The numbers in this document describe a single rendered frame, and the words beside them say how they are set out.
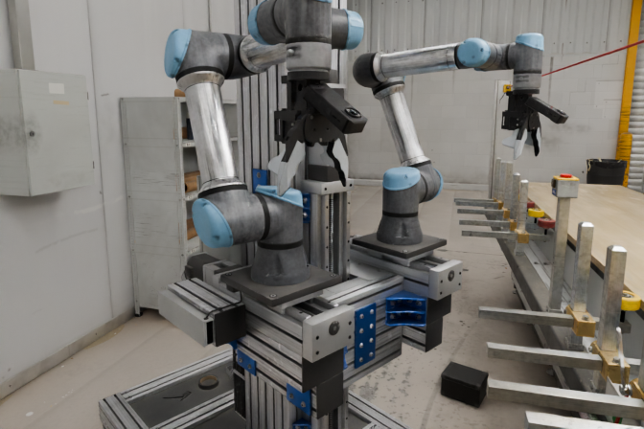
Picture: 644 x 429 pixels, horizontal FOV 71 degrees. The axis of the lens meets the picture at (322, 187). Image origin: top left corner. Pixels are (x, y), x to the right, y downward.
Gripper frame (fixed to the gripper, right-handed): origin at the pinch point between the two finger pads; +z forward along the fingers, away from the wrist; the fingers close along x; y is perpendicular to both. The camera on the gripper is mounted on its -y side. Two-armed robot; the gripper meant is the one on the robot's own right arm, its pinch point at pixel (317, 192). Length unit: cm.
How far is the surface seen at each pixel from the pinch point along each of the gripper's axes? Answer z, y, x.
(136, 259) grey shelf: 89, 257, -63
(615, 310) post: 37, -27, -80
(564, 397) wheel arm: 46, -27, -46
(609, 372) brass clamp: 50, -29, -72
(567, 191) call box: 14, 1, -121
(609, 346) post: 47, -26, -80
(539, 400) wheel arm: 47, -23, -43
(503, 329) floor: 132, 70, -235
